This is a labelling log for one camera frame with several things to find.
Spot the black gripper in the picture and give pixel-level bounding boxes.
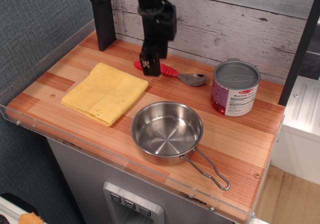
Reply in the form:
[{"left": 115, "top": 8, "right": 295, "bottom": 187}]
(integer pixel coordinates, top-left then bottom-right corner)
[{"left": 138, "top": 1, "right": 177, "bottom": 76}]

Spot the red handled metal spoon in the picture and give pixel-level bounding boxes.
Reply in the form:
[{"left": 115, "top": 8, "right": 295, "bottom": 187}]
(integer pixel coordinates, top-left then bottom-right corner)
[{"left": 133, "top": 60, "right": 209, "bottom": 87}]

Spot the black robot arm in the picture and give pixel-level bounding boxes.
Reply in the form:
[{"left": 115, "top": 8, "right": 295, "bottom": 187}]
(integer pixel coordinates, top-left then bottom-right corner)
[{"left": 137, "top": 0, "right": 177, "bottom": 76}]

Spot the yellow folded cloth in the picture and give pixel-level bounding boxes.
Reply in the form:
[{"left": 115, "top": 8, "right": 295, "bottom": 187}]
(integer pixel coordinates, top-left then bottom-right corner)
[{"left": 60, "top": 62, "right": 149, "bottom": 127}]

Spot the small steel saucepan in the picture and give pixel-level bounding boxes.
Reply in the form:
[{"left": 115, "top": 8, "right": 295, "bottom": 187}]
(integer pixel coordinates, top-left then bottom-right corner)
[{"left": 130, "top": 101, "right": 231, "bottom": 191}]

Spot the toy cherry can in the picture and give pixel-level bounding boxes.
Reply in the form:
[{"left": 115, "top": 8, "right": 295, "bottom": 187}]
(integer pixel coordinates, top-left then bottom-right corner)
[{"left": 211, "top": 58, "right": 261, "bottom": 117}]

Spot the grey toy fridge cabinet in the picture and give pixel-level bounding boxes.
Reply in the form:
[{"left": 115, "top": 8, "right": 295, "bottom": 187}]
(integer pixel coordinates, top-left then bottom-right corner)
[{"left": 48, "top": 139, "right": 231, "bottom": 224}]

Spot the silver ice dispenser panel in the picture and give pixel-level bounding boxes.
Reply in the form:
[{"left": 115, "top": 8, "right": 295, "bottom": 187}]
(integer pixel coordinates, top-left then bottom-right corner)
[{"left": 103, "top": 181, "right": 166, "bottom": 224}]

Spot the white toy sink unit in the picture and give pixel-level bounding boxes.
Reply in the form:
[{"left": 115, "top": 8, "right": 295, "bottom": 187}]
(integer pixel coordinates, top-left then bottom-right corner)
[{"left": 271, "top": 76, "right": 320, "bottom": 184}]

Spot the orange object at corner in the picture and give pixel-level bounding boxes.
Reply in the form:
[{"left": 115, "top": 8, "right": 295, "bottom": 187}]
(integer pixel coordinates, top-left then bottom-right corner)
[{"left": 18, "top": 212, "right": 45, "bottom": 224}]

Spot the dark grey upright post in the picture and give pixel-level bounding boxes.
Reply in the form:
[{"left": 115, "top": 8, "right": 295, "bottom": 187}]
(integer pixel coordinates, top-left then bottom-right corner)
[{"left": 90, "top": 0, "right": 117, "bottom": 51}]

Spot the clear acrylic guard rail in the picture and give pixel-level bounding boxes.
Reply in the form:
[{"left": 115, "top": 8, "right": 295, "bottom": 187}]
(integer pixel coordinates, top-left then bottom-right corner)
[{"left": 0, "top": 22, "right": 284, "bottom": 224}]

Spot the dark right frame post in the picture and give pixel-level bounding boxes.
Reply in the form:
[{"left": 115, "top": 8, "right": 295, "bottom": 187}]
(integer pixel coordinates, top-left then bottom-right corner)
[{"left": 278, "top": 0, "right": 320, "bottom": 106}]

